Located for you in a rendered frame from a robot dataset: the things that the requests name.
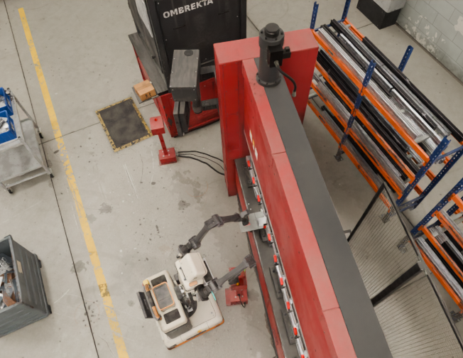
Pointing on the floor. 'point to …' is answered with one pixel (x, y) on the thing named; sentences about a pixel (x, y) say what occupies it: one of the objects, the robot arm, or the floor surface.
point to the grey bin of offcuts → (16, 288)
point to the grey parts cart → (18, 150)
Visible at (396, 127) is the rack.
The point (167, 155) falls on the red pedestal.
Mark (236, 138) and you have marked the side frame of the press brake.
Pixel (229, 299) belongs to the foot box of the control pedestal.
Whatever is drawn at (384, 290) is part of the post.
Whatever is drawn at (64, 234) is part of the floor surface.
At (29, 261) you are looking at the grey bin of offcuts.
